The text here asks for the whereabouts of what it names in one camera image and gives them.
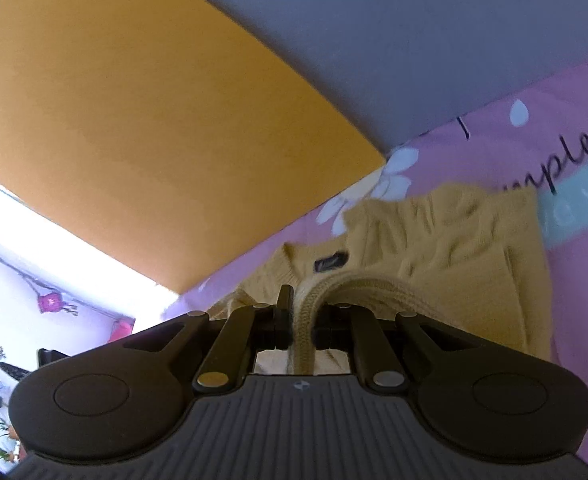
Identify green potted plant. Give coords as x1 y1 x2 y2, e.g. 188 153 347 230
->
0 416 22 462

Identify orange board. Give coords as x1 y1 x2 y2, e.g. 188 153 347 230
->
0 0 389 295

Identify yellow cable-knit cardigan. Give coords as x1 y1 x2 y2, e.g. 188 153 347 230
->
206 182 558 377

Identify grey board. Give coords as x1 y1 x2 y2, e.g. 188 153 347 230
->
144 0 588 157

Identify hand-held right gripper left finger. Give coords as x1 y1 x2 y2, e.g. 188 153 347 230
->
123 285 295 391

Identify pink floral printed bed sheet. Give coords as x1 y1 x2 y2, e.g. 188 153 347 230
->
161 52 588 463

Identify dark object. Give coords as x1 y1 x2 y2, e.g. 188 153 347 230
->
37 348 70 369

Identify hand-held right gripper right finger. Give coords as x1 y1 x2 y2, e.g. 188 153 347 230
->
314 302 480 389

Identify pink figure wall decal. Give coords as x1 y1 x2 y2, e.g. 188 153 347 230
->
28 282 81 318

